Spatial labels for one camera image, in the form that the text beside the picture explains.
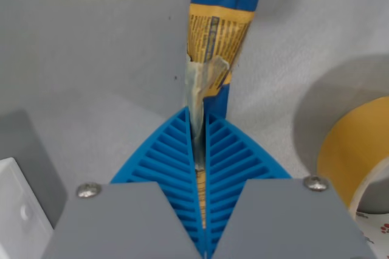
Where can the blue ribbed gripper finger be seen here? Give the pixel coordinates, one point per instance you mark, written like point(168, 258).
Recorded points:
point(288, 222)
point(127, 222)

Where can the blue bag with yellow label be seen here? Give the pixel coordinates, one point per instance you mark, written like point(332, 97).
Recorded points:
point(225, 40)

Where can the yellow adhesive tape roll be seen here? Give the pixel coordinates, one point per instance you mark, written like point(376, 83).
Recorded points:
point(349, 155)

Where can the white wall power socket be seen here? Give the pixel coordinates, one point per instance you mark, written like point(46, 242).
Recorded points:
point(15, 210)

